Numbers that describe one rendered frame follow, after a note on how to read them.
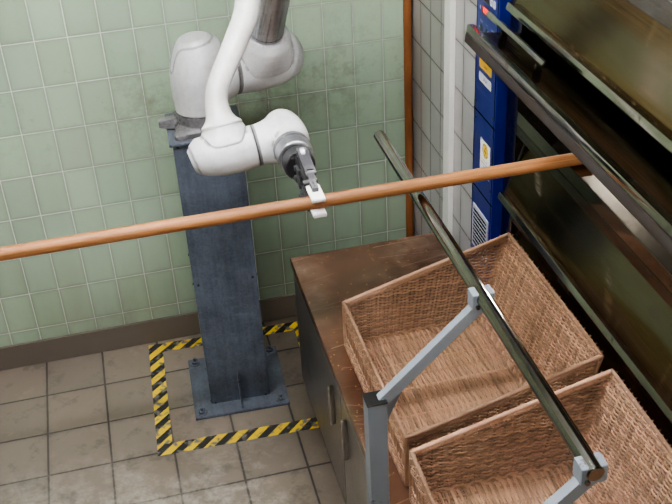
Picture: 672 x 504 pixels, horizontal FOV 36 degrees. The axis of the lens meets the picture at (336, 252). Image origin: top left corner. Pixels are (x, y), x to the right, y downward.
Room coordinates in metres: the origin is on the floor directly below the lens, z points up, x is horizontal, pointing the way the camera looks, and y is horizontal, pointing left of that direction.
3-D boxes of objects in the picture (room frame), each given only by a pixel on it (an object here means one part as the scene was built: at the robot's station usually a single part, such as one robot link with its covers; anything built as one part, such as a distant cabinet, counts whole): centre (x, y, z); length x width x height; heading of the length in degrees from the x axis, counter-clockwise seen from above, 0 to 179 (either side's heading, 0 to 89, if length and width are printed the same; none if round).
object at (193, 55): (2.78, 0.36, 1.17); 0.18 x 0.16 x 0.22; 114
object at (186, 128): (2.78, 0.39, 1.03); 0.22 x 0.18 x 0.06; 100
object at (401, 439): (2.00, -0.30, 0.72); 0.56 x 0.49 x 0.28; 13
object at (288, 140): (2.18, 0.08, 1.20); 0.09 x 0.06 x 0.09; 102
